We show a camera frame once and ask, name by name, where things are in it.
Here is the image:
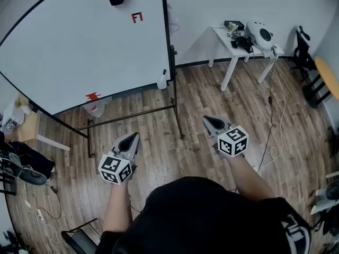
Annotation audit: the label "black floor cable with adapter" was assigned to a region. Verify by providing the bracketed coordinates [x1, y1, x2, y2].
[256, 57, 278, 170]

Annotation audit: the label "round wooden table black legs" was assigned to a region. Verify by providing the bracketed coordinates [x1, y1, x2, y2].
[302, 57, 339, 110]

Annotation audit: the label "white floor cable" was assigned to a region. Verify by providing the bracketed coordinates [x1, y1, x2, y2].
[253, 59, 287, 172]

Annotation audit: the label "thin black cable with adapter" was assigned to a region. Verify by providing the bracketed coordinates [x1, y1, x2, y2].
[43, 183, 64, 220]

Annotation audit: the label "glossy dark curved device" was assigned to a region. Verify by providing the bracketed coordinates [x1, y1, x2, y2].
[20, 167, 48, 186]

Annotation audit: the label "black equipment pile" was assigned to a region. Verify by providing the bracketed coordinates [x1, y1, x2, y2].
[312, 210, 339, 254]

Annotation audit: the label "black device cable cluster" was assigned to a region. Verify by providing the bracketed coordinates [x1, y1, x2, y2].
[230, 34, 255, 54]

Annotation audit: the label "clear plastic bag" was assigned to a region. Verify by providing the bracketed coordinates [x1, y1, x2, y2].
[81, 97, 107, 118]

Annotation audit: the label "person's right forearm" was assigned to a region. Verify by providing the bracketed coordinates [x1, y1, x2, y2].
[225, 153, 276, 202]

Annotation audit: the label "white whiteboard black frame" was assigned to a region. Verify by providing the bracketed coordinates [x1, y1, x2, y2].
[0, 0, 175, 116]

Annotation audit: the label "small wooden side table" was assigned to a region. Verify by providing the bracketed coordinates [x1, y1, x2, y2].
[5, 109, 71, 152]

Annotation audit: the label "person's left forearm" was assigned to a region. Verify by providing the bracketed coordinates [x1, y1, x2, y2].
[102, 180, 133, 234]

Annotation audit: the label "black folding chair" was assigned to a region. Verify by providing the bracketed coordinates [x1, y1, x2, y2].
[61, 217, 99, 254]

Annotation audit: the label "white round headset device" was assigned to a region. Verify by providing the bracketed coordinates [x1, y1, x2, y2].
[244, 21, 275, 49]

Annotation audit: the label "person's black shirt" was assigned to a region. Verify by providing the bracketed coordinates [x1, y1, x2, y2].
[95, 176, 313, 254]

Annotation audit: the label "white table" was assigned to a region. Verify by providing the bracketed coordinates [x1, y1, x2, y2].
[208, 26, 285, 93]

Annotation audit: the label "black office chair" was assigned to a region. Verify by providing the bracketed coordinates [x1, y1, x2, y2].
[290, 25, 318, 82]

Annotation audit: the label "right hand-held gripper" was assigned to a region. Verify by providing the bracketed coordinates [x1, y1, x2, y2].
[202, 115, 250, 161]

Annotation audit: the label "black wheeled chair base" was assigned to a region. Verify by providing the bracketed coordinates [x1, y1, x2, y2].
[327, 127, 339, 158]
[0, 230, 27, 254]

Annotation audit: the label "grey shoulder strap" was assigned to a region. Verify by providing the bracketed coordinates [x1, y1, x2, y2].
[281, 213, 313, 254]

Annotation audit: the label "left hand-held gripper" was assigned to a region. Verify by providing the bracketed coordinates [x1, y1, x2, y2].
[97, 131, 141, 186]

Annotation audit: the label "white rack with black device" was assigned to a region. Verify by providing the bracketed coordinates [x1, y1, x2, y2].
[308, 172, 339, 215]

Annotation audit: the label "black tray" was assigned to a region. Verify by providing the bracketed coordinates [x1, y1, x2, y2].
[224, 20, 245, 29]

